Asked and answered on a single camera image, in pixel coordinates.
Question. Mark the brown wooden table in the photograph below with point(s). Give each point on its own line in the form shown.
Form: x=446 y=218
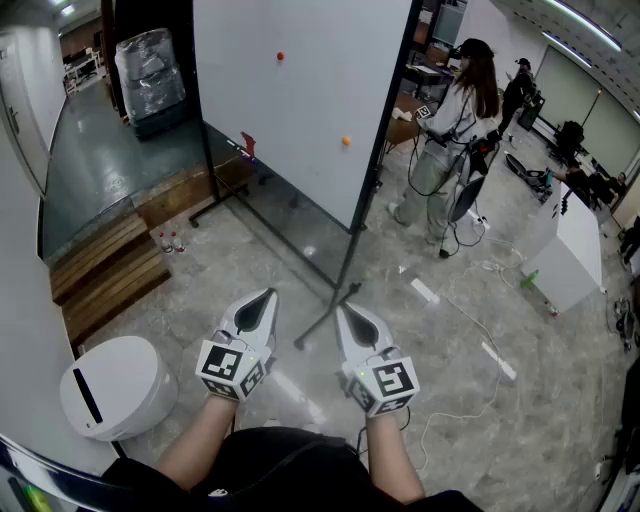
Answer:
x=402 y=132

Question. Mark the long ceiling light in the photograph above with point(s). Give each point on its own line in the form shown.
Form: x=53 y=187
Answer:
x=567 y=47
x=585 y=20

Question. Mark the black desk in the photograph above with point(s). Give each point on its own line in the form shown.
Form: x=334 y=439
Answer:
x=430 y=75

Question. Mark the white whiteboard with black frame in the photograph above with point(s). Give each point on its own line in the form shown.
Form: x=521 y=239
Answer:
x=300 y=100

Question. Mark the white cabinet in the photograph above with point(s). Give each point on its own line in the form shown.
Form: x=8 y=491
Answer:
x=570 y=250

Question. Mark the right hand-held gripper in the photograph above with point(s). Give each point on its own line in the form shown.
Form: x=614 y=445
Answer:
x=390 y=385

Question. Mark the plastic-wrapped grey machine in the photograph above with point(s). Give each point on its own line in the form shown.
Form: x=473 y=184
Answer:
x=150 y=85

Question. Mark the person's black shirt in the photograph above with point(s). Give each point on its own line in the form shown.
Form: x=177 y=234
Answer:
x=280 y=470

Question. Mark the white round bin with slot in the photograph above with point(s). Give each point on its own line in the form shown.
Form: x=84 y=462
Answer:
x=117 y=387

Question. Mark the black cap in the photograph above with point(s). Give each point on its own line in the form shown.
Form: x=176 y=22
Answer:
x=476 y=47

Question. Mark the person's right forearm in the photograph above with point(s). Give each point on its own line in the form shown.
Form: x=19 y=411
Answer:
x=392 y=460

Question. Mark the person's left forearm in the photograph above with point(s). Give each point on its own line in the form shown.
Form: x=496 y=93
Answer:
x=200 y=440

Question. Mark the dark blue curved frame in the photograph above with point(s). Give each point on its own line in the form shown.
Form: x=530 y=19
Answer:
x=60 y=472

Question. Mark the white door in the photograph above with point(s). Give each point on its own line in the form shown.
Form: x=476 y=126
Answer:
x=22 y=135

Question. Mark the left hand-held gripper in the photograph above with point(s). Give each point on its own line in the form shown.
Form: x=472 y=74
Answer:
x=227 y=367

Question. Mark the white shelving rack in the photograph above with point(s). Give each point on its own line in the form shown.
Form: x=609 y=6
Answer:
x=82 y=67

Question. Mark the wooden steps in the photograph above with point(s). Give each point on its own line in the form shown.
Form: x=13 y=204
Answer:
x=110 y=265

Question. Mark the clear bottle with red cap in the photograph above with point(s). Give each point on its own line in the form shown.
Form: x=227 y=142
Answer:
x=177 y=242
x=165 y=244

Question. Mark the black office chair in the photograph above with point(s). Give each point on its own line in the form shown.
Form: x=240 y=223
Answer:
x=570 y=140

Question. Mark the red clip on whiteboard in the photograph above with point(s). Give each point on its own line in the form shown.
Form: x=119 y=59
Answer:
x=249 y=145

